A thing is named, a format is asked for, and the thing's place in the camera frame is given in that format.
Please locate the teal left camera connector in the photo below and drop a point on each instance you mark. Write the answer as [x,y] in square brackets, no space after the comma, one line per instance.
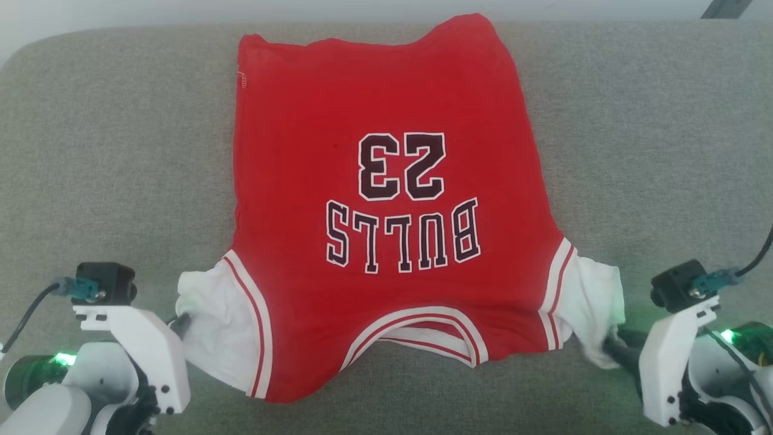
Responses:
[78,289]

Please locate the grey metal post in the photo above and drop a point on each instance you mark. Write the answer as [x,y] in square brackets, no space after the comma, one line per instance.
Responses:
[728,8]

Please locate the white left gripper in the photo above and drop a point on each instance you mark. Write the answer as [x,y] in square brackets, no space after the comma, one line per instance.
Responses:
[154,356]

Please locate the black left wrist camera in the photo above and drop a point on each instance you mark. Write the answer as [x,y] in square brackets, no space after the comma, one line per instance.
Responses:
[112,281]

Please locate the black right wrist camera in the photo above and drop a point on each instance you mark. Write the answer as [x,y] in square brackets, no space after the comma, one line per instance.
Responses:
[673,287]

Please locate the grey fabric sofa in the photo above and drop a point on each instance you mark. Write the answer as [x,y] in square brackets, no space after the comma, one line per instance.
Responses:
[96,151]

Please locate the red white basketball jersey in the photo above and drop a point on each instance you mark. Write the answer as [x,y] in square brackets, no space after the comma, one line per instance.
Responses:
[386,181]

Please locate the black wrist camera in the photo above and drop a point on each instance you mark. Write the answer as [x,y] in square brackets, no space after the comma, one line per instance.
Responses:
[673,287]
[112,281]

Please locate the teal right camera connector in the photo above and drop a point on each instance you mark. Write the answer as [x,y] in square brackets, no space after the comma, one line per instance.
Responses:
[715,283]

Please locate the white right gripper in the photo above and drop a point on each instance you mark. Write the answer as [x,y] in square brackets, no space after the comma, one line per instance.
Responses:
[664,368]

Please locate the teal camera connector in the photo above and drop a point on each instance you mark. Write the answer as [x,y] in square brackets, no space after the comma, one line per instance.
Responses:
[715,283]
[78,289]

